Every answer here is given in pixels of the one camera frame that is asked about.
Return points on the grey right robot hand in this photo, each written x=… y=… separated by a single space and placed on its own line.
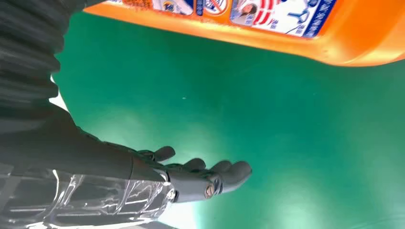
x=79 y=155

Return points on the clear plastic film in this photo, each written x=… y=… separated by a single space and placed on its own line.
x=95 y=202

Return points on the ribbed grey right arm sleeve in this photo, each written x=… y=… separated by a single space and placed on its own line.
x=25 y=47

